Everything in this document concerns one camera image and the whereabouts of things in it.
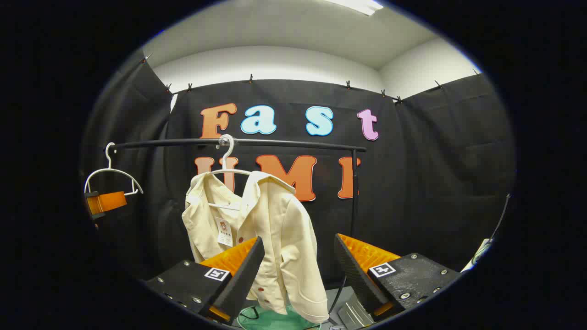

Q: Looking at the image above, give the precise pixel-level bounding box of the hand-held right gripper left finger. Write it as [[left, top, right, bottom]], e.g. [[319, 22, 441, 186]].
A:
[[144, 236, 266, 326]]

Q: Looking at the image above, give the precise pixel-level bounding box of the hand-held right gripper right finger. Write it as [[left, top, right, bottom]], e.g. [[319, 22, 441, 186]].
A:
[[333, 233, 462, 321]]

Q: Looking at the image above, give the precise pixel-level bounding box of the cream jacket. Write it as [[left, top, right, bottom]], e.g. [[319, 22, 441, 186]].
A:
[[182, 171, 329, 324]]

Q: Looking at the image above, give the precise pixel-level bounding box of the green laundry hamper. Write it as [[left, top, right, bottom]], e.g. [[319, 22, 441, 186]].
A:
[[236, 305, 321, 330]]

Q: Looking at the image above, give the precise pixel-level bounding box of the white hanger with jacket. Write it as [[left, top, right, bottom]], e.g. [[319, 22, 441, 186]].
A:
[[202, 134, 253, 211]]

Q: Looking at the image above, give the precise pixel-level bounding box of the white empty hanger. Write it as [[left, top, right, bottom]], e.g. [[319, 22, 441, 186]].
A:
[[84, 142, 144, 197]]

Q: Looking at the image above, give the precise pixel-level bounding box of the black clothes rack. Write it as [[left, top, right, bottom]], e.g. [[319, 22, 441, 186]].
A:
[[109, 137, 367, 317]]

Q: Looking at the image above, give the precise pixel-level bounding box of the white cabinet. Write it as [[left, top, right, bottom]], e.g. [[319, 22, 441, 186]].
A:
[[337, 296, 374, 328]]

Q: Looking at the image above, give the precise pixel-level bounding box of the black backdrop cloth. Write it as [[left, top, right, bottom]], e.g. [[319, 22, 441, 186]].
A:
[[80, 50, 516, 294]]

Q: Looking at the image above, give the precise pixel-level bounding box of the row of black cloth clips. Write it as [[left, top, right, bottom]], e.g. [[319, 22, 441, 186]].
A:
[[141, 54, 480, 104]]

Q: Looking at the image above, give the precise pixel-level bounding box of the ceiling light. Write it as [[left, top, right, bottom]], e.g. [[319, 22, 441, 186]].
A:
[[323, 0, 385, 17]]

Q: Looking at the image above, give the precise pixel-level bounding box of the thin black cable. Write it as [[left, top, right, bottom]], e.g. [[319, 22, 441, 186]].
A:
[[490, 193, 511, 241]]

